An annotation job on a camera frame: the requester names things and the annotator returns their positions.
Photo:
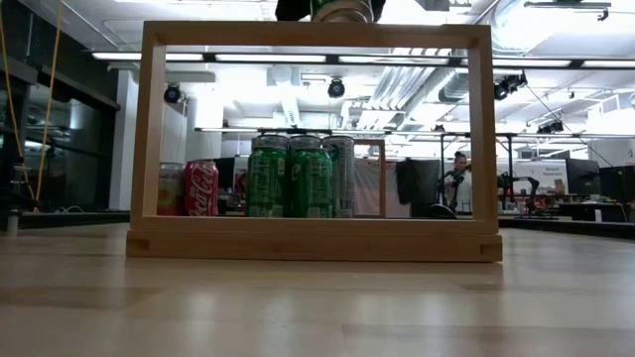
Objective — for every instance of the white sign board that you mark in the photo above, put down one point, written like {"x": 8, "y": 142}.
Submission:
{"x": 546, "y": 171}

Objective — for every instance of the person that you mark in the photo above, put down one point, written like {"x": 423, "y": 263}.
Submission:
{"x": 464, "y": 191}

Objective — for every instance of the red Coca-Cola can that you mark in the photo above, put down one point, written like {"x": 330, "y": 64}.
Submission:
{"x": 202, "y": 188}

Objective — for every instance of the black ceiling camera cluster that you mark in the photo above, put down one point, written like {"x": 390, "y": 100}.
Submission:
{"x": 511, "y": 84}

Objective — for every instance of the pink white soda can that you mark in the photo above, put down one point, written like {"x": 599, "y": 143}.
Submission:
{"x": 171, "y": 191}

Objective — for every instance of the green soda can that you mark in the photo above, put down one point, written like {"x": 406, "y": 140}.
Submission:
{"x": 342, "y": 12}
{"x": 267, "y": 183}
{"x": 311, "y": 183}

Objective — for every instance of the black table frame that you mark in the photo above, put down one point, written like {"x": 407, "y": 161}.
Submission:
{"x": 59, "y": 218}

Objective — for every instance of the black ceiling spotlight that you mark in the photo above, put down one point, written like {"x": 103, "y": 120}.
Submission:
{"x": 172, "y": 94}
{"x": 336, "y": 88}

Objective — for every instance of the silver ventilation duct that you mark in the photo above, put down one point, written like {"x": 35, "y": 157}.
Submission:
{"x": 456, "y": 89}

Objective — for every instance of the ceiling light rail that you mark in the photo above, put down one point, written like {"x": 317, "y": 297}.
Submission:
{"x": 565, "y": 4}

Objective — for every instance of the small white post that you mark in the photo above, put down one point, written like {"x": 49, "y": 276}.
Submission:
{"x": 13, "y": 223}

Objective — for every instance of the tall slim white can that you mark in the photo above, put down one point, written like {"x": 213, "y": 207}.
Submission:
{"x": 304, "y": 141}
{"x": 344, "y": 173}
{"x": 270, "y": 141}

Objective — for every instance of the dark hanging cloth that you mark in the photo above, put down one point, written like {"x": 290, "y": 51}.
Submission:
{"x": 419, "y": 181}

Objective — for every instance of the black monitor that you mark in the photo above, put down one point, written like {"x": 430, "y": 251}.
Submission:
{"x": 617, "y": 183}
{"x": 583, "y": 176}
{"x": 227, "y": 173}

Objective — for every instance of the white hanging cloth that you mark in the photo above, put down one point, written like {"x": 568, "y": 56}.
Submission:
{"x": 368, "y": 188}

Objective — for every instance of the wooden shelf rack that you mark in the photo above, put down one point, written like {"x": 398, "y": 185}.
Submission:
{"x": 312, "y": 243}

